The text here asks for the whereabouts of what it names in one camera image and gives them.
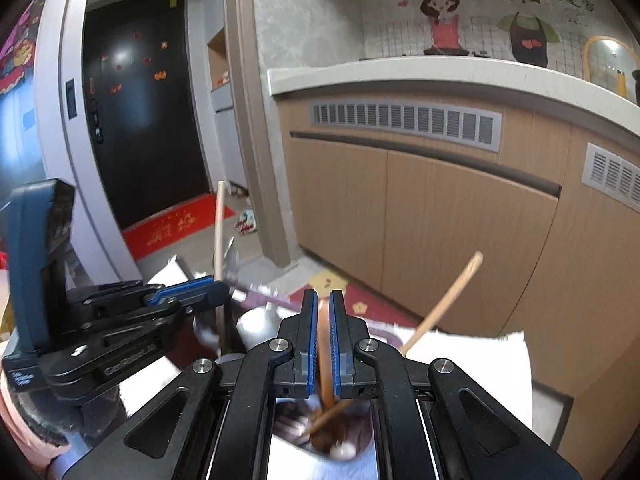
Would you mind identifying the brown wooden spoon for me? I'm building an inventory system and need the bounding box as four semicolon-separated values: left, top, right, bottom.
318;310;346;413

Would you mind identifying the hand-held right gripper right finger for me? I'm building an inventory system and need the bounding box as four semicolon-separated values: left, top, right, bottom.
328;289;583;480

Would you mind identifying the cartoon wall sticker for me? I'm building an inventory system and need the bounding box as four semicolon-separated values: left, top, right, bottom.
362;0;601;68

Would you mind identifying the red doormat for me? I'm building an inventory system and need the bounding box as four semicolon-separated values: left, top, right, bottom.
122;195;236;261

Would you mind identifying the yellow-rimmed food cover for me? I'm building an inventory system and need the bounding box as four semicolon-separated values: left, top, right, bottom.
581;36;637;96

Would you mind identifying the short grey vent grille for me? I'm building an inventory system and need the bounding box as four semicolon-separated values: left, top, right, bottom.
581;142;640;208

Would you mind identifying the long grey vent grille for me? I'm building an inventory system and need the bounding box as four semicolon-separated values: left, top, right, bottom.
311;101;502;154

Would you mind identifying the white textured towel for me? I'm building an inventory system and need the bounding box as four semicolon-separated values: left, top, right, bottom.
120;255;532;480

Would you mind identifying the purple plastic utensil box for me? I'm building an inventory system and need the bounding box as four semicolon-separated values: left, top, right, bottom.
192;282;381;461

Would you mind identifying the red window decoration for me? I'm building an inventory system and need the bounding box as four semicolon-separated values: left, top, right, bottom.
0;10;41;93

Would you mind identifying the person's left forearm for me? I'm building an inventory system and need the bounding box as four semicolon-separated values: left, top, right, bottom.
0;370;68;467

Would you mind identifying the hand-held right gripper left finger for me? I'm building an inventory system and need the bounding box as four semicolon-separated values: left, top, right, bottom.
62;287;319;480

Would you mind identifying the wooden kitchen cabinet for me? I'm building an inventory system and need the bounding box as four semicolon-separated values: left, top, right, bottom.
277;95;640;451

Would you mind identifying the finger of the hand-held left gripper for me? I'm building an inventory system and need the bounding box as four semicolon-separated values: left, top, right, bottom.
75;303;194;350
67;276;232;313

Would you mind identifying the person's left hand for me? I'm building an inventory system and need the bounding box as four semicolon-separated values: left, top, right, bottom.
12;385;128;448

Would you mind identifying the pair of shoes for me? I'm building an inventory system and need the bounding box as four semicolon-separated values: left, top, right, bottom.
235;210;259;237

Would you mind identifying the black entrance door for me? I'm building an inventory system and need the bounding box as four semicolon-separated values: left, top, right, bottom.
82;0;211;231

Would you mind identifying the white storage cabinet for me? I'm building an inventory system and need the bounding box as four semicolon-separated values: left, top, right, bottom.
205;0;248;192

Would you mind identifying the white sliding door frame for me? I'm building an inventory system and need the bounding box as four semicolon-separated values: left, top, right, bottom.
32;0;146;286

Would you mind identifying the wooden chopstick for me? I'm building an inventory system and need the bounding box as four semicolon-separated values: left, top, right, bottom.
305;251;485;436
214;181;227;353

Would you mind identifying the white kitchen countertop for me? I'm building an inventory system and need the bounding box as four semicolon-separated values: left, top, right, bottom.
267;56;640;136

